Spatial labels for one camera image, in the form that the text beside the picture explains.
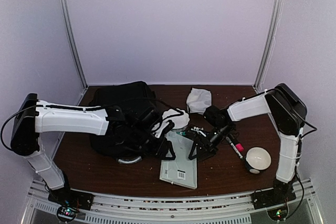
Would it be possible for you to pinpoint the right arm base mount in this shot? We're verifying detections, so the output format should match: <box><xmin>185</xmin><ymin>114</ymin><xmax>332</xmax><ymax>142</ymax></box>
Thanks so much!
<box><xmin>251</xmin><ymin>189</ymin><xmax>296</xmax><ymax>222</ymax></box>

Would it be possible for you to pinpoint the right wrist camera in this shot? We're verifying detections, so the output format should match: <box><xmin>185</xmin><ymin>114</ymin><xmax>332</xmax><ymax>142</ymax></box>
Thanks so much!
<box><xmin>185</xmin><ymin>127</ymin><xmax>207</xmax><ymax>141</ymax></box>

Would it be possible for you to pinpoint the white marker pen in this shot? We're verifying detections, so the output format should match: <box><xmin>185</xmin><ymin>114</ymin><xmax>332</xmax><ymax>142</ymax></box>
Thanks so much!
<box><xmin>226</xmin><ymin>135</ymin><xmax>244</xmax><ymax>160</ymax></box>

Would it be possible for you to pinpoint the left aluminium corner post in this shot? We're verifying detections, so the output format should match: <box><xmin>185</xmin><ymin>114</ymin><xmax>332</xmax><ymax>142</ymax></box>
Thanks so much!
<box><xmin>59</xmin><ymin>0</ymin><xmax>88</xmax><ymax>89</ymax></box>

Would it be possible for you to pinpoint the grey notebook with barcode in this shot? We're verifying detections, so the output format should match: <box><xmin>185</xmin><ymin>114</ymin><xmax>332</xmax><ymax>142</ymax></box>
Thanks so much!
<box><xmin>160</xmin><ymin>131</ymin><xmax>197</xmax><ymax>189</ymax></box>

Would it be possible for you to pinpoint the aluminium corner post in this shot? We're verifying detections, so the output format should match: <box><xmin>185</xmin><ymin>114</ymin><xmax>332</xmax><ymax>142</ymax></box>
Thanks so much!
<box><xmin>59</xmin><ymin>0</ymin><xmax>88</xmax><ymax>89</ymax></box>
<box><xmin>254</xmin><ymin>0</ymin><xmax>284</xmax><ymax>91</ymax></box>

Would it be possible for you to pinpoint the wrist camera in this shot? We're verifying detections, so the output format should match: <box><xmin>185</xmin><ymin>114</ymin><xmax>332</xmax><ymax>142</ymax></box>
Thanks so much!
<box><xmin>141</xmin><ymin>108</ymin><xmax>176</xmax><ymax>138</ymax></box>
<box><xmin>185</xmin><ymin>127</ymin><xmax>207</xmax><ymax>141</ymax></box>

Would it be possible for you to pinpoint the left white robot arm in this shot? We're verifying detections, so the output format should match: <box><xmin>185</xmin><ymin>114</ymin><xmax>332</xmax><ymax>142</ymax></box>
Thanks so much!
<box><xmin>4</xmin><ymin>93</ymin><xmax>176</xmax><ymax>205</ymax></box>

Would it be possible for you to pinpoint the pink highlighter marker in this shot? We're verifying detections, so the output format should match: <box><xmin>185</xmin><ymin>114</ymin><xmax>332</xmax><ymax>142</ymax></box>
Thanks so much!
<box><xmin>231</xmin><ymin>135</ymin><xmax>244</xmax><ymax>153</ymax></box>

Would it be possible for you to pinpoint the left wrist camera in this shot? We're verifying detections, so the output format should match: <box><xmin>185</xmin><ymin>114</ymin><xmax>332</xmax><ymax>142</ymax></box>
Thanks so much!
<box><xmin>141</xmin><ymin>108</ymin><xmax>176</xmax><ymax>138</ymax></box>

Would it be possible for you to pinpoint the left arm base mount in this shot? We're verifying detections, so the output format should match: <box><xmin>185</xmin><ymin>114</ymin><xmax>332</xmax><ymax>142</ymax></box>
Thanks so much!
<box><xmin>48</xmin><ymin>190</ymin><xmax>94</xmax><ymax>223</ymax></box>

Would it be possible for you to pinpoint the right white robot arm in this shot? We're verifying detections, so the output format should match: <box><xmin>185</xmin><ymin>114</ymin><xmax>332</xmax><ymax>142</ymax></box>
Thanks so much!
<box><xmin>188</xmin><ymin>83</ymin><xmax>317</xmax><ymax>204</ymax></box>

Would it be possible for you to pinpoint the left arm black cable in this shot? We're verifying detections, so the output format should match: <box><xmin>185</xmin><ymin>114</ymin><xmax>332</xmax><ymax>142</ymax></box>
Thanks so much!
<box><xmin>0</xmin><ymin>105</ymin><xmax>37</xmax><ymax>151</ymax></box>

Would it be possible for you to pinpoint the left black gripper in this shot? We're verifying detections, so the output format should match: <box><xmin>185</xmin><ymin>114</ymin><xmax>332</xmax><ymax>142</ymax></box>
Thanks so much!
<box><xmin>128</xmin><ymin>124</ymin><xmax>176</xmax><ymax>161</ymax></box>

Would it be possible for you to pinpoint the white fluted ceramic bowl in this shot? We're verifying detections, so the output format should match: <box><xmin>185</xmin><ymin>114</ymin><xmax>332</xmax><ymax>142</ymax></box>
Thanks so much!
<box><xmin>162</xmin><ymin>109</ymin><xmax>190</xmax><ymax>131</ymax></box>

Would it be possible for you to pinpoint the aluminium front rail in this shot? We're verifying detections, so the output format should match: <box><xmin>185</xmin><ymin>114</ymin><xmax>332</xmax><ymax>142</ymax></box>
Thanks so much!
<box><xmin>19</xmin><ymin>179</ymin><xmax>327</xmax><ymax>223</ymax></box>

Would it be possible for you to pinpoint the grey cloth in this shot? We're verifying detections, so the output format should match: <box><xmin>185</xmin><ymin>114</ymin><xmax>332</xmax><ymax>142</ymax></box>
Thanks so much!
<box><xmin>186</xmin><ymin>88</ymin><xmax>212</xmax><ymax>115</ymax></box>

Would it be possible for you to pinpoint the right aluminium corner post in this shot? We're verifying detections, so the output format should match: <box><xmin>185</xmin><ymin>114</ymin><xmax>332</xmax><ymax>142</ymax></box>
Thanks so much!
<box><xmin>254</xmin><ymin>0</ymin><xmax>284</xmax><ymax>91</ymax></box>

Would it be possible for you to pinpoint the black student backpack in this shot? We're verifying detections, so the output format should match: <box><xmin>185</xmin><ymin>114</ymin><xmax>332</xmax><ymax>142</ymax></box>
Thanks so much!
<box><xmin>89</xmin><ymin>81</ymin><xmax>159</xmax><ymax>158</ymax></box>

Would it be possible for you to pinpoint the white and dark blue bowl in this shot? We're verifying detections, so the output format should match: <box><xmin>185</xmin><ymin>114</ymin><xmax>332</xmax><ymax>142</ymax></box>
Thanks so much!
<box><xmin>245</xmin><ymin>147</ymin><xmax>271</xmax><ymax>174</ymax></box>

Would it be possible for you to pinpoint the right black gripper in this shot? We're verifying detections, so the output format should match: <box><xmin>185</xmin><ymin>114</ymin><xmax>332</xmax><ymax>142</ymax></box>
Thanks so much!
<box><xmin>188</xmin><ymin>124</ymin><xmax>233</xmax><ymax>163</ymax></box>

